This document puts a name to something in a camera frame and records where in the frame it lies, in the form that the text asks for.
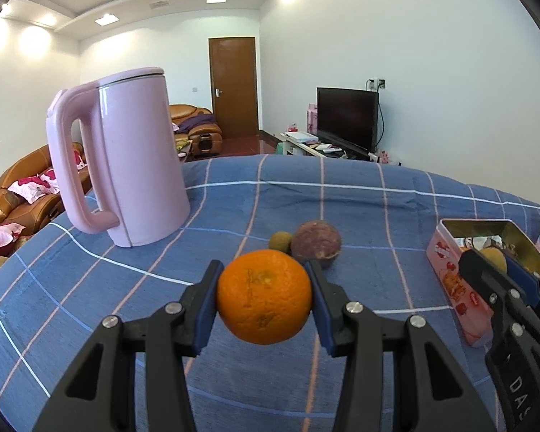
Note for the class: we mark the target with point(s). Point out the purple passion fruit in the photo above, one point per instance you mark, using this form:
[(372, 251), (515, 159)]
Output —
[(316, 240)]

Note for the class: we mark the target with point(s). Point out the black television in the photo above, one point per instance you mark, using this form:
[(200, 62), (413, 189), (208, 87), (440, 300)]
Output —
[(348, 115)]

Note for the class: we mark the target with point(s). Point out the small brown longan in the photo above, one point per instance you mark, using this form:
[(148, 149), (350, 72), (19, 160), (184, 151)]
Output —
[(281, 241)]

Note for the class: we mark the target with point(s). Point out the coffee table with fruit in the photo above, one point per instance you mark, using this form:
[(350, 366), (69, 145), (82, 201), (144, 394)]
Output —
[(184, 149)]

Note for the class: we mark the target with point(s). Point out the wall power socket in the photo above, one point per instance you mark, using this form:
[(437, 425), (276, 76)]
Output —
[(375, 84)]

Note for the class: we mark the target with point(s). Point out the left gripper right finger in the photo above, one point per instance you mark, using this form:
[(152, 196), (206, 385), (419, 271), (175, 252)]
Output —
[(397, 373)]

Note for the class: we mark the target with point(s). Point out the brown wooden door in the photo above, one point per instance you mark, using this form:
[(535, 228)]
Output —
[(234, 85)]

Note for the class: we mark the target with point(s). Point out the brown leather sofa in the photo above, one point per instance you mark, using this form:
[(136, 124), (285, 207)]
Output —
[(20, 221)]

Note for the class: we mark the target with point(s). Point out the pink metal tin box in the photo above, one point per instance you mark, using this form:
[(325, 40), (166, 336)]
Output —
[(453, 237)]

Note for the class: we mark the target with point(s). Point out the pink floral cushion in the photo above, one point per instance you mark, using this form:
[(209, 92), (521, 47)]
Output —
[(32, 188)]

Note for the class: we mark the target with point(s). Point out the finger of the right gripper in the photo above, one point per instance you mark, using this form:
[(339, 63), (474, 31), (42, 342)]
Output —
[(528, 282), (497, 289)]

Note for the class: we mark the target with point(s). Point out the white tv stand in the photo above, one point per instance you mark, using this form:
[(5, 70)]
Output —
[(305, 144)]

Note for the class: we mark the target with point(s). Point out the pink electric kettle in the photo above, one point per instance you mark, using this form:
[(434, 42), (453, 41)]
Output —
[(130, 152)]

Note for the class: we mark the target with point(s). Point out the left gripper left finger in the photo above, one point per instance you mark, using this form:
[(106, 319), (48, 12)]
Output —
[(97, 391)]

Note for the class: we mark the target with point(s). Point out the brown leather armchair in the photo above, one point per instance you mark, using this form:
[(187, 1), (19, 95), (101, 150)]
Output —
[(198, 124)]

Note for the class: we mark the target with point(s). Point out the large orange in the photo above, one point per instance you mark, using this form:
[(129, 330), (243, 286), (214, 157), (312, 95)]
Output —
[(264, 297)]

